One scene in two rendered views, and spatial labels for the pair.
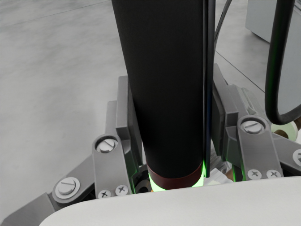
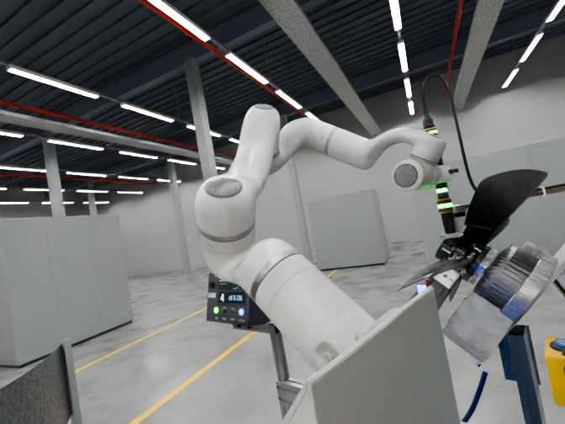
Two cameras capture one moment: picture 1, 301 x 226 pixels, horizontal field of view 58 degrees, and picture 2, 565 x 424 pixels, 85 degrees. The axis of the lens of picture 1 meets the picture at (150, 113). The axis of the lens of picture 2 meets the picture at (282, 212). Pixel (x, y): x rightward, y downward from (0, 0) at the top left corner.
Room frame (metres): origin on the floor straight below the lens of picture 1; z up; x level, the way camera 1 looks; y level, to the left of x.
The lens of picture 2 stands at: (-1.04, -0.22, 1.39)
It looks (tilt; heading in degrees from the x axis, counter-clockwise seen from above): 3 degrees up; 38
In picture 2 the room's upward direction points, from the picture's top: 10 degrees counter-clockwise
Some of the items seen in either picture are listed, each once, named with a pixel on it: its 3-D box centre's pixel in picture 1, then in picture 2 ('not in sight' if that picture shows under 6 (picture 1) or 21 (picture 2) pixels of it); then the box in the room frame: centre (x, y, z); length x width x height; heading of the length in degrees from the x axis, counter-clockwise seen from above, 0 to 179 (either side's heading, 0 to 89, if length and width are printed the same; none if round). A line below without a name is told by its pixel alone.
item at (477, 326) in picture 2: not in sight; (476, 325); (0.05, -0.04, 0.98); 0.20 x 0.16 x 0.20; 86
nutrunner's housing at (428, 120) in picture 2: not in sight; (439, 176); (0.10, -0.01, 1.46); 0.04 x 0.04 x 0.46
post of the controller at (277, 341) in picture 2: not in sight; (278, 351); (-0.22, 0.54, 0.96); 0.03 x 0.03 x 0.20; 86
